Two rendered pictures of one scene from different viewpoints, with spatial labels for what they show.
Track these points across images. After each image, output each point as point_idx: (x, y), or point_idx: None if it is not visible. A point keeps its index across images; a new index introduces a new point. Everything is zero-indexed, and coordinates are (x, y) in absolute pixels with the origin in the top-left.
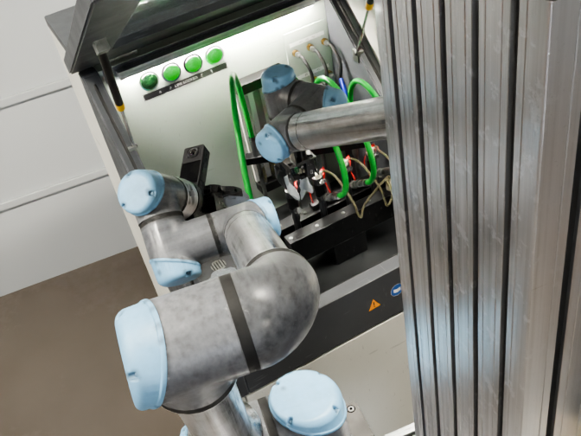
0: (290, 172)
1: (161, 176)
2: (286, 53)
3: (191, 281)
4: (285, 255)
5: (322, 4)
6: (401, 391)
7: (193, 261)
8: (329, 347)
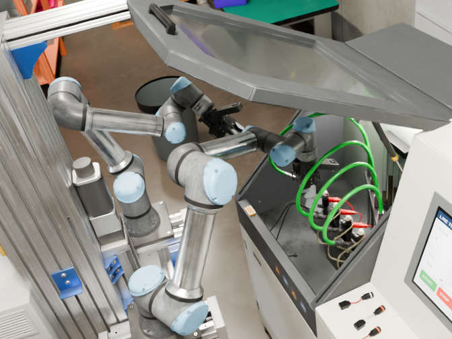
0: (291, 171)
1: (183, 87)
2: None
3: (259, 164)
4: (77, 107)
5: None
6: (292, 337)
7: None
8: (264, 257)
